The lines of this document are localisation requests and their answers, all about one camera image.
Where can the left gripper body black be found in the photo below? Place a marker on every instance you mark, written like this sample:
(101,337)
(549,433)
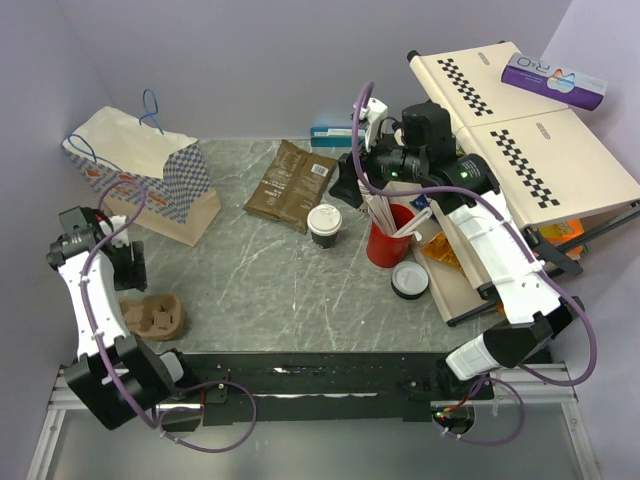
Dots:
(128,274)

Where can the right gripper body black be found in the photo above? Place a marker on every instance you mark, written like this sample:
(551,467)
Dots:
(388,163)

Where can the white plastic cup lid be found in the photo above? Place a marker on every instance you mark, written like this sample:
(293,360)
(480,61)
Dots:
(324,220)

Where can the brown pulp cup carrier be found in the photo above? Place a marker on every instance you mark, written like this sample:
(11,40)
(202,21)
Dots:
(154,317)

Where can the black paper coffee cup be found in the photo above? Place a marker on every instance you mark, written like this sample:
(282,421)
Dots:
(324,241)

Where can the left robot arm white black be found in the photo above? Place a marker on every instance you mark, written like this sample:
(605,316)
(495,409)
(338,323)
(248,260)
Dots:
(115,374)

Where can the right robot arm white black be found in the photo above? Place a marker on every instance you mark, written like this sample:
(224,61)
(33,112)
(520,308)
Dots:
(470,197)

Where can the brown coffee bean pouch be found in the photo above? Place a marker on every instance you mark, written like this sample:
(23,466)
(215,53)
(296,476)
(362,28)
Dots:
(291,187)

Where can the teal blue box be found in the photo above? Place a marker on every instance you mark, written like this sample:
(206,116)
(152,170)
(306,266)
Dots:
(330,137)

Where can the red cup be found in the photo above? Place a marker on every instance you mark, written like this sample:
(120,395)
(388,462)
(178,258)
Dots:
(386,251)

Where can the orange snack packet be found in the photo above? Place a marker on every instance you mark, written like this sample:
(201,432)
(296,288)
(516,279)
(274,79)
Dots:
(439,249)

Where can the blue checkered paper bag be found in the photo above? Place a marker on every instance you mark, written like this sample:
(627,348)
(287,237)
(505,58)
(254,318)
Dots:
(112,148)

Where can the purple white box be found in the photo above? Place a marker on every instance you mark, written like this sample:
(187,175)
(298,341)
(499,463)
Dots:
(562,84)

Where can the cream checkered tiered shelf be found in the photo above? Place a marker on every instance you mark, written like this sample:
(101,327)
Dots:
(551,167)

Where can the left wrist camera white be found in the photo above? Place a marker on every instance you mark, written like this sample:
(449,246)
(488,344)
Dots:
(115,223)

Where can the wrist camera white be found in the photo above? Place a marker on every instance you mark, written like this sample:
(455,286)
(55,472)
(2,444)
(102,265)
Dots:
(115,223)
(370,117)

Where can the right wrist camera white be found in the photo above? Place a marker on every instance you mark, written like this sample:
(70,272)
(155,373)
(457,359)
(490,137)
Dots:
(370,117)

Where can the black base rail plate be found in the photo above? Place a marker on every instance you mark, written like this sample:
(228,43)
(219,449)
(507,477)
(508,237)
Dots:
(306,386)

